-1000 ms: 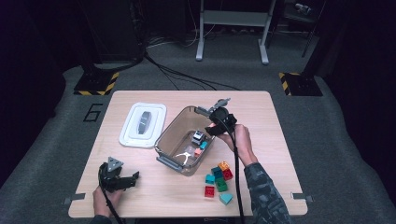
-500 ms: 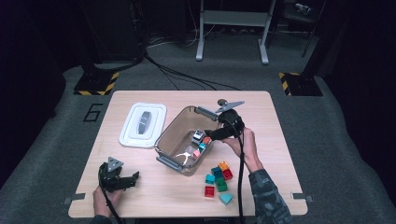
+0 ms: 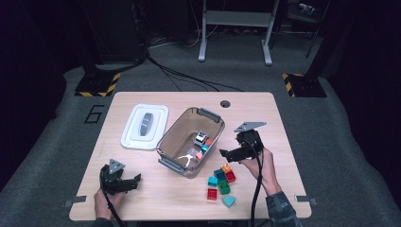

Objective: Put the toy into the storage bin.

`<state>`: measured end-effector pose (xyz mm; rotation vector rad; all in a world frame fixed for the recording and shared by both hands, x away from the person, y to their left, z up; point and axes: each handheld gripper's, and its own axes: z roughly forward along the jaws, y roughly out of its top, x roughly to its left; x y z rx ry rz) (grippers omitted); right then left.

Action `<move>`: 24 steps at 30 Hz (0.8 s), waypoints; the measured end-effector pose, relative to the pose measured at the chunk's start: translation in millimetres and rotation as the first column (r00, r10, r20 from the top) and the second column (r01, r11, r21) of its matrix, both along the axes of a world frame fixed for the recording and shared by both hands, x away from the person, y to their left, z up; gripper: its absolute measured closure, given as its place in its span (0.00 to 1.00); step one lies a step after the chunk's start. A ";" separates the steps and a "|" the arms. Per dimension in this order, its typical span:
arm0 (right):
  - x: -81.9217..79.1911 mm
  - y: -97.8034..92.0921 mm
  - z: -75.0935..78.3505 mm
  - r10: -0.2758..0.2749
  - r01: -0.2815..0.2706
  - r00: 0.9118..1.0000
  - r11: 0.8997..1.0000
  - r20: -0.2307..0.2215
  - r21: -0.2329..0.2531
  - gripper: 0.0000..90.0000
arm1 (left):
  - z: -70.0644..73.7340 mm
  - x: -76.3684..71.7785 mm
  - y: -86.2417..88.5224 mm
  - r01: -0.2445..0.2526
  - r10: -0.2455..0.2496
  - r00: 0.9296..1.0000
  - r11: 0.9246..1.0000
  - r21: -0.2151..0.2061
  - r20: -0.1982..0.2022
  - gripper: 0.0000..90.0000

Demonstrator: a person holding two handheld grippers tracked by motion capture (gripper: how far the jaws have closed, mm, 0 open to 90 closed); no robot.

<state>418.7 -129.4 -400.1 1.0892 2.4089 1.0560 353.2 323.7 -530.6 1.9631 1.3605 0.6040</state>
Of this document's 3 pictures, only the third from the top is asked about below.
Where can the light teal heart-shaped brick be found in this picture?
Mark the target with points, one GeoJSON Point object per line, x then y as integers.
{"type": "Point", "coordinates": [229, 201]}

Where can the person's left hand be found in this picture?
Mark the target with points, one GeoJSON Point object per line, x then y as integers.
{"type": "Point", "coordinates": [105, 205]}

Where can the black cabinet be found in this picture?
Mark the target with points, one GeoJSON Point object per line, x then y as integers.
{"type": "Point", "coordinates": [116, 31]}

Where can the red toy brick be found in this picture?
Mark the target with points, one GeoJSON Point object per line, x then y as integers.
{"type": "Point", "coordinates": [230, 177]}
{"type": "Point", "coordinates": [212, 194]}

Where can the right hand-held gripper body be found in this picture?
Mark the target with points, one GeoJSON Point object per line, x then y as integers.
{"type": "Point", "coordinates": [249, 145]}

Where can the white metal desk frame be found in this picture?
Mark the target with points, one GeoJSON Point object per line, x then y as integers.
{"type": "Point", "coordinates": [236, 18]}

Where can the salmon pink toy brick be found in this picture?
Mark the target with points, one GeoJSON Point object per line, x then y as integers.
{"type": "Point", "coordinates": [199, 155]}

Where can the green toy brick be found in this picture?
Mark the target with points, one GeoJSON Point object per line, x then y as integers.
{"type": "Point", "coordinates": [224, 187]}

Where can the dark teal toy brick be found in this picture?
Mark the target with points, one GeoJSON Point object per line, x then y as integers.
{"type": "Point", "coordinates": [219, 174]}

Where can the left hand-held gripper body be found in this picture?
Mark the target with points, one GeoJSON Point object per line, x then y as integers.
{"type": "Point", "coordinates": [113, 181]}

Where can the grey table corner bracket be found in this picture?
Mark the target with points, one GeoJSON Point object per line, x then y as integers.
{"type": "Point", "coordinates": [304, 198]}
{"type": "Point", "coordinates": [77, 199]}

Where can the white bin lid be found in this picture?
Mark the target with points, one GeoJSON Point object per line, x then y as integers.
{"type": "Point", "coordinates": [132, 132]}

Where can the small white toy car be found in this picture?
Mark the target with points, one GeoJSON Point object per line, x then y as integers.
{"type": "Point", "coordinates": [200, 138]}

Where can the light blue toy brick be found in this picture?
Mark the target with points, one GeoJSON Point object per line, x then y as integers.
{"type": "Point", "coordinates": [205, 148]}

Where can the person's right hand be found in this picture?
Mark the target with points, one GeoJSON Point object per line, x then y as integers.
{"type": "Point", "coordinates": [263, 173]}

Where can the transparent brown storage bin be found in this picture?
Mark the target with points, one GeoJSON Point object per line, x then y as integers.
{"type": "Point", "coordinates": [179, 135]}

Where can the cyan toy brick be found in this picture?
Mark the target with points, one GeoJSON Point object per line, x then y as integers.
{"type": "Point", "coordinates": [212, 181]}

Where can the yellow-orange toy brick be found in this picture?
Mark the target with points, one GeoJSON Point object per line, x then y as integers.
{"type": "Point", "coordinates": [226, 168]}

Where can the striped stand base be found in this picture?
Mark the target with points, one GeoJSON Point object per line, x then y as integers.
{"type": "Point", "coordinates": [305, 86]}
{"type": "Point", "coordinates": [94, 85]}

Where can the small camera on stand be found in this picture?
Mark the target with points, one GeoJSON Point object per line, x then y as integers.
{"type": "Point", "coordinates": [307, 8]}

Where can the salmon orange toy brick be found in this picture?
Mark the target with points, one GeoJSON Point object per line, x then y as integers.
{"type": "Point", "coordinates": [209, 142]}

